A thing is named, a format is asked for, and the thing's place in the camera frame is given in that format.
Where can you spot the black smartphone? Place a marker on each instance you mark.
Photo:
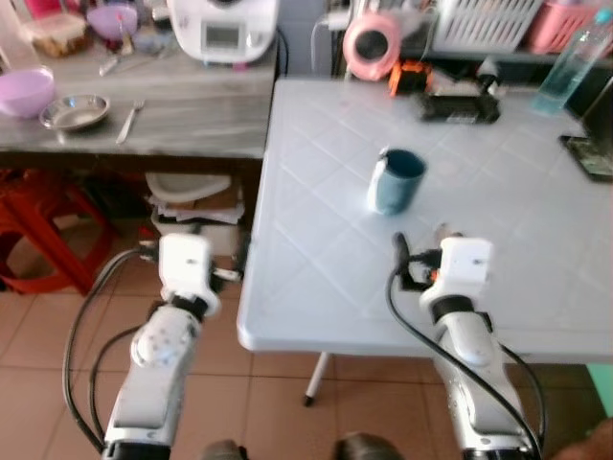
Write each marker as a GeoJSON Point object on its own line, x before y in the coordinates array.
{"type": "Point", "coordinates": [589, 158]}

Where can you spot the steel spoon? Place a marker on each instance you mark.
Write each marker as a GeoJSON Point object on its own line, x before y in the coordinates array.
{"type": "Point", "coordinates": [120, 63]}

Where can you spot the white plastic basket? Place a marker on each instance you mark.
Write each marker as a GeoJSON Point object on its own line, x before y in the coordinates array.
{"type": "Point", "coordinates": [484, 24]}

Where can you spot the robot right leg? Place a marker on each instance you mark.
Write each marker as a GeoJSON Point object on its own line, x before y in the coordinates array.
{"type": "Point", "coordinates": [367, 448]}

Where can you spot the orange black device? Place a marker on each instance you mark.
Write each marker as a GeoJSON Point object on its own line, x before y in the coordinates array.
{"type": "Point", "coordinates": [407, 79]}

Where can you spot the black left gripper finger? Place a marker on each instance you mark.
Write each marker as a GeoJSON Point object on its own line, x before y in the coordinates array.
{"type": "Point", "coordinates": [240, 257]}

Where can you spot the white stacked plastic items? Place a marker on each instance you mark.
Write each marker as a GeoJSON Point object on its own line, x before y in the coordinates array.
{"type": "Point", "coordinates": [192, 192]}

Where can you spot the clear blue water bottle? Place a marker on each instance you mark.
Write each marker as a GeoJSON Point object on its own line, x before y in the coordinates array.
{"type": "Point", "coordinates": [570, 72]}

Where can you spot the white plastic table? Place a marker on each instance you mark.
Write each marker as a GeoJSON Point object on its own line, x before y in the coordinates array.
{"type": "Point", "coordinates": [479, 192]}

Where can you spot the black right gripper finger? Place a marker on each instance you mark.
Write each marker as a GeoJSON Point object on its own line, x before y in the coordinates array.
{"type": "Point", "coordinates": [447, 233]}
{"type": "Point", "coordinates": [401, 249]}

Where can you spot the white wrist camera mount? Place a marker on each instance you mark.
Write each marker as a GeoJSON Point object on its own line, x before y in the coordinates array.
{"type": "Point", "coordinates": [462, 264]}
{"type": "Point", "coordinates": [185, 264]}

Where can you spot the clear food container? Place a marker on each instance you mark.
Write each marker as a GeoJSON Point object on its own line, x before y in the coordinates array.
{"type": "Point", "coordinates": [56, 34]}

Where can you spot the steel dish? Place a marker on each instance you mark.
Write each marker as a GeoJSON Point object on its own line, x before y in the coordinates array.
{"type": "Point", "coordinates": [75, 112]}

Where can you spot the pink round appliance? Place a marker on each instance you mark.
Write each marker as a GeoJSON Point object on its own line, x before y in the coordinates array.
{"type": "Point", "coordinates": [372, 43]}

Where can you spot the white kitchen appliance with display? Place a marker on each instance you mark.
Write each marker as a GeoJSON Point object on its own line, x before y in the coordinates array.
{"type": "Point", "coordinates": [225, 29]}

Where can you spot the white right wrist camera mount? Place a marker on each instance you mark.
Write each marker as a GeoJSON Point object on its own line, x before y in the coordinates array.
{"type": "Point", "coordinates": [462, 264]}

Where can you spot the large purple bowl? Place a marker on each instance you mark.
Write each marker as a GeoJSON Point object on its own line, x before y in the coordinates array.
{"type": "Point", "coordinates": [24, 93]}

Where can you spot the red plastic stool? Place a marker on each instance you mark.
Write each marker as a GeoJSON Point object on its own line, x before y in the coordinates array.
{"type": "Point", "coordinates": [43, 225]}

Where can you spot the small purple bowl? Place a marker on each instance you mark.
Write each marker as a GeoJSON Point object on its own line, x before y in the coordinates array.
{"type": "Point", "coordinates": [112, 19]}

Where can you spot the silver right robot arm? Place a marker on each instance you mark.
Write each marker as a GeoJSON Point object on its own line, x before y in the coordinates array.
{"type": "Point", "coordinates": [474, 364]}

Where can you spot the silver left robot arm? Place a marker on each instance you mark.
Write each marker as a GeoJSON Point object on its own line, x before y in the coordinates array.
{"type": "Point", "coordinates": [158, 364]}

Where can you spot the black box device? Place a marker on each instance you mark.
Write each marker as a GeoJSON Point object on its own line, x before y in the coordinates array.
{"type": "Point", "coordinates": [462, 101]}

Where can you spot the pink plastic basket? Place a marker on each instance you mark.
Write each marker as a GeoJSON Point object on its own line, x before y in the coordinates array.
{"type": "Point", "coordinates": [560, 29]}

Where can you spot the green plastic object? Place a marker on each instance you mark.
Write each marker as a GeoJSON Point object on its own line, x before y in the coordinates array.
{"type": "Point", "coordinates": [601, 388]}

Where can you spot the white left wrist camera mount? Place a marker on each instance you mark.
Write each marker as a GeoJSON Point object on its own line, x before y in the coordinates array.
{"type": "Point", "coordinates": [185, 264]}

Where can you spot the grey stone counter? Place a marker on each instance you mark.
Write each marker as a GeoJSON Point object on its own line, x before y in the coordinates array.
{"type": "Point", "coordinates": [192, 110]}

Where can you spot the person's bare limb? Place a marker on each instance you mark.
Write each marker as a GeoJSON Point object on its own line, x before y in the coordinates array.
{"type": "Point", "coordinates": [589, 446]}

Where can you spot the teal mug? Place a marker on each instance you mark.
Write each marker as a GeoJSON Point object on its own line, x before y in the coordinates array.
{"type": "Point", "coordinates": [397, 182]}

